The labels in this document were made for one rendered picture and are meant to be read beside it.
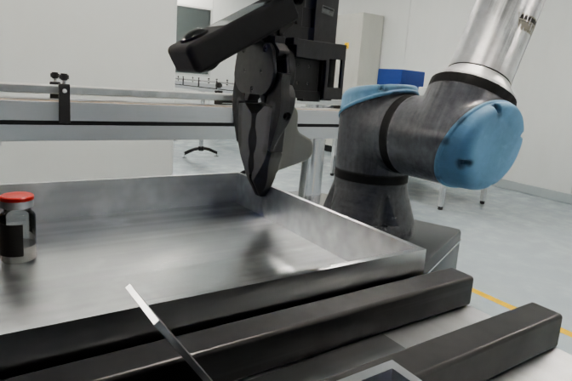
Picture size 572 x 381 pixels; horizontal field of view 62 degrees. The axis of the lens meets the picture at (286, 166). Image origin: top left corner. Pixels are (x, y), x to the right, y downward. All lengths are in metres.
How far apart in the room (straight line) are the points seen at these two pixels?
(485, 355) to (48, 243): 0.31
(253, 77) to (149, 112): 0.85
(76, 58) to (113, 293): 1.58
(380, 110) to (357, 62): 6.28
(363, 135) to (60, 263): 0.46
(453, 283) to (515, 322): 0.05
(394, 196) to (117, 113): 0.77
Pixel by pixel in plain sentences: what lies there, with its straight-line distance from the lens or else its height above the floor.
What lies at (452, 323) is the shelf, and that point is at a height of 0.88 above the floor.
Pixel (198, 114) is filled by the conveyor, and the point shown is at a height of 0.91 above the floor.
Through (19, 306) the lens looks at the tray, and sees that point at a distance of 0.31.
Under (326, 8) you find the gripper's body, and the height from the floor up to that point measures 1.09.
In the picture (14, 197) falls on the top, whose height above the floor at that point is 0.93.
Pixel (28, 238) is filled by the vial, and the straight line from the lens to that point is 0.37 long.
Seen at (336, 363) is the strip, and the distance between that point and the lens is 0.25.
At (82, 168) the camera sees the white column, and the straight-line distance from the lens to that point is 1.89.
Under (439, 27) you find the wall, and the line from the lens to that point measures 6.61.
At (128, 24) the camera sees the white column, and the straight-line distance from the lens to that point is 1.90.
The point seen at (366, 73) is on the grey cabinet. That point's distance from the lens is 7.05.
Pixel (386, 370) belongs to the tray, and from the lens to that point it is 0.19.
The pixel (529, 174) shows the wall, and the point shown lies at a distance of 5.81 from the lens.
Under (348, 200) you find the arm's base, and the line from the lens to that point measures 0.72.
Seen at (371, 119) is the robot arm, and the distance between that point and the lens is 0.69.
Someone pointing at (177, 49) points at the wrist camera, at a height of 1.04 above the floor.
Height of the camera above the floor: 1.01
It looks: 10 degrees down
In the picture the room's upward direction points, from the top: 4 degrees clockwise
